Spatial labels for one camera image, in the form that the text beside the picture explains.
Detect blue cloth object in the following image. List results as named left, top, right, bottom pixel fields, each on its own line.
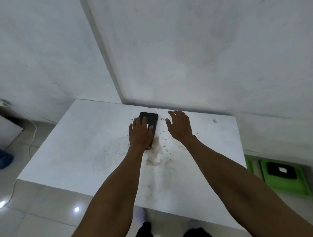
left=0, top=149, right=14, bottom=170

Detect person's left hand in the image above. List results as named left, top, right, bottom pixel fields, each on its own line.
left=129, top=117, right=154, bottom=150

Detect green plastic stool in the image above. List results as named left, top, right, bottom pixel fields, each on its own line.
left=244, top=155, right=255, bottom=174
left=260, top=159, right=312, bottom=197

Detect white cable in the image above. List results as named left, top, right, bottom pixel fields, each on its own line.
left=0, top=119, right=37, bottom=209

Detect black trousers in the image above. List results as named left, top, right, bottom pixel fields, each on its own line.
left=135, top=221, right=213, bottom=237

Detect person's right forearm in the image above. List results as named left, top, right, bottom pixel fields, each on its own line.
left=182, top=135, right=313, bottom=237

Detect person's left forearm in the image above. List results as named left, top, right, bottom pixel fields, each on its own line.
left=72, top=145, right=150, bottom=237

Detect black smartphone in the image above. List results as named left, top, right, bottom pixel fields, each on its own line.
left=139, top=112, right=159, bottom=148

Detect white flat board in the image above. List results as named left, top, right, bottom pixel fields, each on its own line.
left=0, top=116, right=24, bottom=150

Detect person's right hand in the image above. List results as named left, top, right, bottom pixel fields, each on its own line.
left=165, top=110, right=197, bottom=144

